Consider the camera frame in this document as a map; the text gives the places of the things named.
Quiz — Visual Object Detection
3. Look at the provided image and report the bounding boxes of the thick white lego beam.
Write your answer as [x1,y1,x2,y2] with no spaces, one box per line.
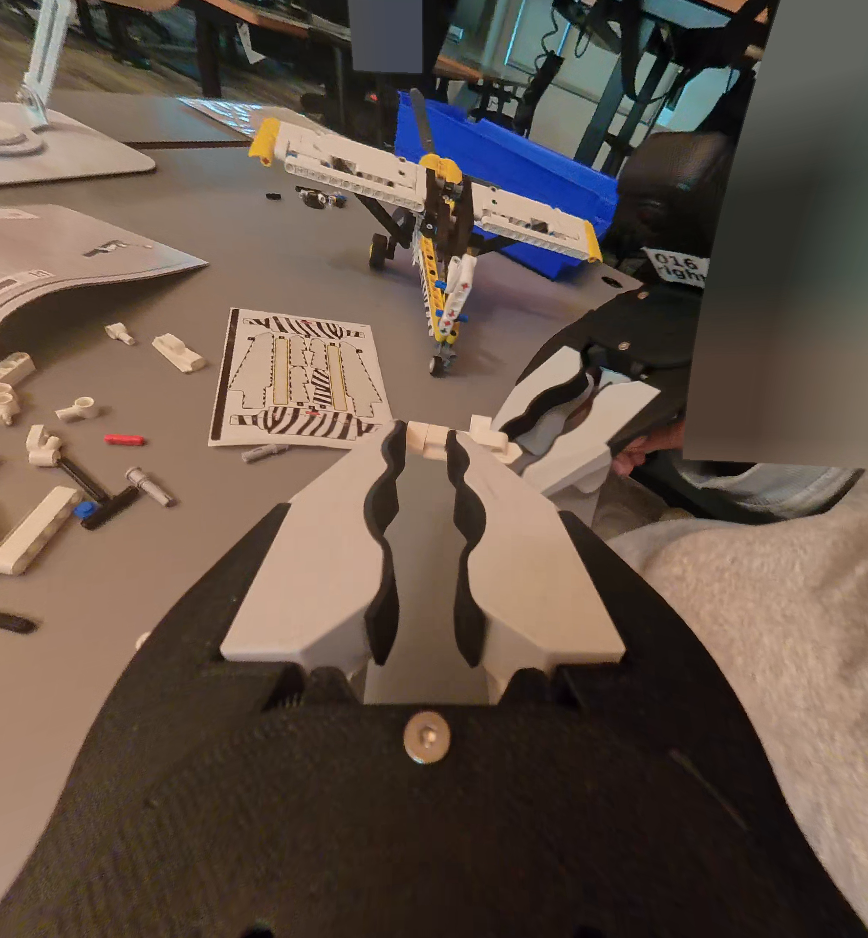
[0,484,84,577]

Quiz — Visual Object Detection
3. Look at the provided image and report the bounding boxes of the printed paper sheet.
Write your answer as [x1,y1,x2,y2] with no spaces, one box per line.
[177,96,260,141]

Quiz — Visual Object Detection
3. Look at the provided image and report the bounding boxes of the white angled lego beam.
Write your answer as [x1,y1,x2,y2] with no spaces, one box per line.
[0,352,38,405]

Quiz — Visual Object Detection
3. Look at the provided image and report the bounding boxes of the light blue jeans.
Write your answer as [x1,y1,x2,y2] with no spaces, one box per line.
[679,462,865,523]

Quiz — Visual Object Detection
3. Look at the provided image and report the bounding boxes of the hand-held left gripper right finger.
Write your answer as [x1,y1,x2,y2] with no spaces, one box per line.
[445,430,628,687]

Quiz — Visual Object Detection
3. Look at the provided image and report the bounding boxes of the black office chair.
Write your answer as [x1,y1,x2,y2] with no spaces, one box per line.
[613,130,736,255]

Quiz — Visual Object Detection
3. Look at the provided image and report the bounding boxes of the white lego panel piece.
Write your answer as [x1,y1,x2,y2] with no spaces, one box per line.
[152,333,208,375]

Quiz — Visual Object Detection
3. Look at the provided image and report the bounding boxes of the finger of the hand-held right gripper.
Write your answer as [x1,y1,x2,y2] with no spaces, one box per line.
[493,345,599,441]
[511,368,662,495]

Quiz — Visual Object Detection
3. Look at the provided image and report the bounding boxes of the black standing desk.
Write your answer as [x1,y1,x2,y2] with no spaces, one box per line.
[551,0,772,174]

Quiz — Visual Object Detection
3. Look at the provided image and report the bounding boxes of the zebra sticker sheet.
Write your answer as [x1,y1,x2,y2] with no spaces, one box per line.
[208,308,394,449]

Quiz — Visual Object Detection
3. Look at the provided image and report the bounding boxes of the white lego connector assembly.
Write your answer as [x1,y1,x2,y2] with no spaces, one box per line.
[403,413,524,468]

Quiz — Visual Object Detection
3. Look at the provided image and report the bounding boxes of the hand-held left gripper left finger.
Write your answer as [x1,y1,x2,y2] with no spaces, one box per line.
[220,421,408,677]

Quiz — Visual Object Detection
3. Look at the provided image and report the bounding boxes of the person's right hand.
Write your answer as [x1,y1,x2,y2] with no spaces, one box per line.
[613,427,686,479]

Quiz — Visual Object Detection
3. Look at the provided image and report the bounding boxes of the blue plastic bin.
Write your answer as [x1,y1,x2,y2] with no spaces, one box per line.
[396,91,620,281]

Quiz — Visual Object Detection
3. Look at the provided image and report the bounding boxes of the grey zip sweatshirt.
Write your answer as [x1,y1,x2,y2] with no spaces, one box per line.
[606,469,868,938]

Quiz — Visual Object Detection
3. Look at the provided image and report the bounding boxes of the lego instruction booklet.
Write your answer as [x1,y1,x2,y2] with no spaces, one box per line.
[0,204,210,367]

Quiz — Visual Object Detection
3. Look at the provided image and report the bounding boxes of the lego airplane model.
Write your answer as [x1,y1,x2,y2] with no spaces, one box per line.
[249,88,604,378]

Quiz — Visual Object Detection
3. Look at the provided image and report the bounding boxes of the grey lego axle pin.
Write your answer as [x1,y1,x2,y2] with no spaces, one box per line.
[125,467,177,509]

